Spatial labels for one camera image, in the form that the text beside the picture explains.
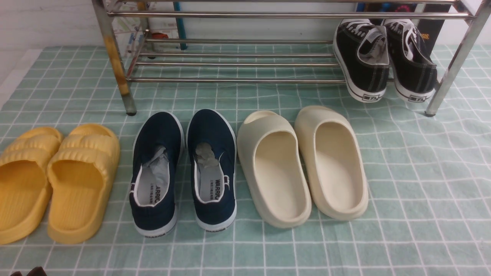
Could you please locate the navy canvas shoe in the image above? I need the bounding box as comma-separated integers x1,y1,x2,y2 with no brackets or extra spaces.
186,109,238,232
129,112,185,238

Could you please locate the steel shoe rack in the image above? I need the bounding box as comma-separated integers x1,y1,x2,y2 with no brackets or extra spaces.
92,0,490,117

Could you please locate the teal pole behind rack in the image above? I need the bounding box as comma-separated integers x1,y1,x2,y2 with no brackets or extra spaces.
173,2,188,50

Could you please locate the printed paper behind rack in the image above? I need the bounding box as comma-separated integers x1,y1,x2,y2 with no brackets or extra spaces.
112,0,180,58

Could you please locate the black box behind rack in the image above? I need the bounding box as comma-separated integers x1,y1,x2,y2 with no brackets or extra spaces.
356,2,451,54

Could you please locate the left cream foam slide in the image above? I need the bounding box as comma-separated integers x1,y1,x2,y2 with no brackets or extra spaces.
237,110,312,228

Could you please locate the cream foam slide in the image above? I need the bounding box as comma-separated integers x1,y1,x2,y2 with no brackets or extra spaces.
237,110,312,228
294,105,368,221

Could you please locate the right cream foam slide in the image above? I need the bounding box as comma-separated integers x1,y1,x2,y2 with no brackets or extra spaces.
294,105,368,221

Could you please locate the left black canvas sneaker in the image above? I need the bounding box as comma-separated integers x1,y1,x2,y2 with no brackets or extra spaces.
333,19,390,103

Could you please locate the black canvas sneaker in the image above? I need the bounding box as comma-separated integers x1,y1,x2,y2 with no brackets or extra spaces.
382,19,437,103
333,19,390,103

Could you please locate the right yellow rubber slipper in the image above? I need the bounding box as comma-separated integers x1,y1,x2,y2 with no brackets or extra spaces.
47,123,120,244

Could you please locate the yellow rubber slipper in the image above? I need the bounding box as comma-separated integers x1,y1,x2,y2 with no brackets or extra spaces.
47,123,120,244
0,127,64,245

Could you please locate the right black canvas sneaker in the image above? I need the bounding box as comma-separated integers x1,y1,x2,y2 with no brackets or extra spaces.
382,19,437,103

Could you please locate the green checked floor cloth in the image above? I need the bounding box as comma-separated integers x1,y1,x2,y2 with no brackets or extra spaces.
1,46,490,276

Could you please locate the left yellow rubber slipper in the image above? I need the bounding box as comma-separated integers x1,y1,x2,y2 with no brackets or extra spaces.
0,127,64,245

